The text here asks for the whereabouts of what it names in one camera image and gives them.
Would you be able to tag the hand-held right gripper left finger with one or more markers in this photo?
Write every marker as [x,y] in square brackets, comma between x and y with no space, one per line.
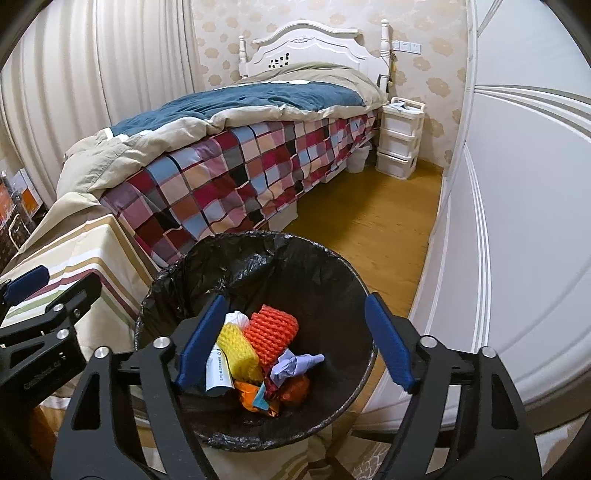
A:
[198,346]

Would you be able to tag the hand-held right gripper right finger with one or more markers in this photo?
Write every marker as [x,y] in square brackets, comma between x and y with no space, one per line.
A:
[390,341]

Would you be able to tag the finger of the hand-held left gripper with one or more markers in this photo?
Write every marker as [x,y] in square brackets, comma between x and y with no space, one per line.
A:
[27,281]
[69,304]

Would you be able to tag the yellow foam fruit net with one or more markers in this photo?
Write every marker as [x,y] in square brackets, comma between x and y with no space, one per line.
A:
[238,350]

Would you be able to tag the red foam fruit net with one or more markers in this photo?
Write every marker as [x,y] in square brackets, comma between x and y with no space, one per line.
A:
[270,332]

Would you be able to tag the black bagged trash bin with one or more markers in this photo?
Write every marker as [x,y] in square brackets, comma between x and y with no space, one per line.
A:
[323,286]

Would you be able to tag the white tube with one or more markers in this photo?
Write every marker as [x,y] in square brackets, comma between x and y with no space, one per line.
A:
[217,374]

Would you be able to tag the black shopping trolley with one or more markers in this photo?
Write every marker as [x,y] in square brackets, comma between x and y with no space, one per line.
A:
[9,244]

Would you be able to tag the striped tablecloth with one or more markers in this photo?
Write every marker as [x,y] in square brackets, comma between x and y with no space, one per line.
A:
[78,249]

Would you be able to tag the orange white cardboard box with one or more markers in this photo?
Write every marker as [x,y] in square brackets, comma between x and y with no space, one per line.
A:
[30,198]

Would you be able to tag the crumpled lilac wrapper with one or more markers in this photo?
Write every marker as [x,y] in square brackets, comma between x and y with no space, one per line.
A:
[288,369]

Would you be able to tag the dark orange foil wrapper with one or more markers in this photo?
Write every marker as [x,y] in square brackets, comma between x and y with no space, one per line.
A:
[295,390]

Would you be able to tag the plaid bed sheet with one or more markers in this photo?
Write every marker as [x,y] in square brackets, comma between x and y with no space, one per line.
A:
[221,175]

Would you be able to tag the small white bin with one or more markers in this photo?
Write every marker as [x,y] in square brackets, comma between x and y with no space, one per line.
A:
[358,161]

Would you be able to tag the white plastic drawer unit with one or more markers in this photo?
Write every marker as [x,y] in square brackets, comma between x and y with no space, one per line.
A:
[397,143]

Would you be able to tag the cream curtain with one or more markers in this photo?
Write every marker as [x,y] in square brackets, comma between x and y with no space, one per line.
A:
[115,60]

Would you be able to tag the blue blanket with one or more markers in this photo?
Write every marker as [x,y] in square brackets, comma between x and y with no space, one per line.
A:
[254,99]

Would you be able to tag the hanging tassel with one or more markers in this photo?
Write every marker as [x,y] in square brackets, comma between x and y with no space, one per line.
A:
[392,69]

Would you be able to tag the white bed headboard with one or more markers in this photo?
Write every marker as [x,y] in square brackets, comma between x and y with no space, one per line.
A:
[304,46]

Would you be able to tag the white light switch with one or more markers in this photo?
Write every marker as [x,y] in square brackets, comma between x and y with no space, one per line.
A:
[408,46]

